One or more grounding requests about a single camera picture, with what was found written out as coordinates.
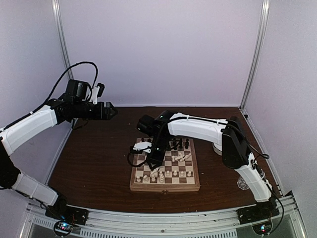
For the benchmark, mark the aluminium front rail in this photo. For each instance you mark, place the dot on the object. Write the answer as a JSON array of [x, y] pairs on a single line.
[[211, 224]]

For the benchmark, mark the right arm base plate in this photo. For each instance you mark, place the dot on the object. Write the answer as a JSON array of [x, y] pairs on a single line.
[[255, 214]]

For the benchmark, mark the left aluminium corner post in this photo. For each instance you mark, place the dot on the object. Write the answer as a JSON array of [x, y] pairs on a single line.
[[60, 31]]

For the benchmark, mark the white scalloped bowl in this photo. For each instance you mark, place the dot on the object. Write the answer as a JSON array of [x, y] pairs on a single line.
[[217, 149]]

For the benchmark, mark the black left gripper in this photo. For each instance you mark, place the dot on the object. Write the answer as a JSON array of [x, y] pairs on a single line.
[[103, 115]]

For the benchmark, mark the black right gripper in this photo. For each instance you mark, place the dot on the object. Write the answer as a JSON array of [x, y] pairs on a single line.
[[156, 159]]

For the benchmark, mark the aluminium corner post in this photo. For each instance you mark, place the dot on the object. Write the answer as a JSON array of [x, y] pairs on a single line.
[[60, 31], [257, 52]]

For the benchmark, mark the dark rook corner piece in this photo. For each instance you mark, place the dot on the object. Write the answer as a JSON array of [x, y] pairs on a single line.
[[187, 144]]

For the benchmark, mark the right aluminium corner post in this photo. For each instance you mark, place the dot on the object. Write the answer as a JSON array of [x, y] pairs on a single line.
[[257, 52]]

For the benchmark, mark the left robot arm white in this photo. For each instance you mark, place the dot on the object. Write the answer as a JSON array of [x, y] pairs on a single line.
[[14, 135]]

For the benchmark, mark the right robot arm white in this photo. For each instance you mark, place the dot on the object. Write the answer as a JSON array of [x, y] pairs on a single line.
[[227, 138]]

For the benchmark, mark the wooden chess board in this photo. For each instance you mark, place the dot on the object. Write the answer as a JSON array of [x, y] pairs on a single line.
[[172, 184]]

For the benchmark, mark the clear plastic cup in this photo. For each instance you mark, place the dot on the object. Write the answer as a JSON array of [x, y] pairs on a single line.
[[242, 184]]

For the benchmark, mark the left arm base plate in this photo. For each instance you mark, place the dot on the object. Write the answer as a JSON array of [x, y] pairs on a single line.
[[67, 214]]

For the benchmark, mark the white king chess piece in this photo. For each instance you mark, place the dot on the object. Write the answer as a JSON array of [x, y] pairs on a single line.
[[181, 157]]

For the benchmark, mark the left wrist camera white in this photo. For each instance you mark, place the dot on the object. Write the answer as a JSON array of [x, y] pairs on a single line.
[[97, 91]]

